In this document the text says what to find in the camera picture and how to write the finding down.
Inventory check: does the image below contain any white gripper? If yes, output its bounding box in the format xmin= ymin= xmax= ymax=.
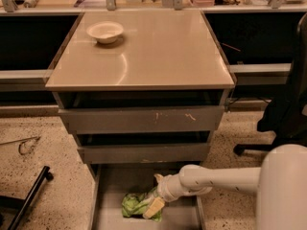
xmin=143 ymin=173 xmax=184 ymax=219

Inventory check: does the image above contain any green rice chip bag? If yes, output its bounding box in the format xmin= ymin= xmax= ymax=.
xmin=122 ymin=188 xmax=162 ymax=222

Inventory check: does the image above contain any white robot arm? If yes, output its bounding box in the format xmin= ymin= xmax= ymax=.
xmin=143 ymin=144 xmax=307 ymax=230

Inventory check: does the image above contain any grey middle drawer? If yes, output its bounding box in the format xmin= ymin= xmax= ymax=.
xmin=74 ymin=131 xmax=212 ymax=164

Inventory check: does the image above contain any grey drawer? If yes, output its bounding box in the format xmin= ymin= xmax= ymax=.
xmin=54 ymin=89 xmax=227 ymax=134
xmin=74 ymin=131 xmax=212 ymax=164
xmin=87 ymin=162 xmax=206 ymax=230

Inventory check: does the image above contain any grey bottom drawer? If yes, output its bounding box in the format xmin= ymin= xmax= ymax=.
xmin=87 ymin=162 xmax=206 ymax=230

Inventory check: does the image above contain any grey drawer cabinet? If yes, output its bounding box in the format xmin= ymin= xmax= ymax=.
xmin=44 ymin=9 xmax=236 ymax=177

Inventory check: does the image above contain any grey top drawer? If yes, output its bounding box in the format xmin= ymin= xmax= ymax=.
xmin=54 ymin=89 xmax=227 ymax=134

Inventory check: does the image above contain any black chair base leg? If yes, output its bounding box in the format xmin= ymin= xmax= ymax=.
xmin=0 ymin=166 xmax=54 ymax=230

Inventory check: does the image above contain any black office chair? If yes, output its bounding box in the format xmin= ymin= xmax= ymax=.
xmin=233 ymin=14 xmax=307 ymax=155

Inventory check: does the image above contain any white paper bowl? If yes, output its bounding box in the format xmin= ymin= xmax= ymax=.
xmin=86 ymin=21 xmax=124 ymax=44

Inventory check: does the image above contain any thin cable on floor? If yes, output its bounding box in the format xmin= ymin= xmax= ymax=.
xmin=0 ymin=135 xmax=41 ymax=156

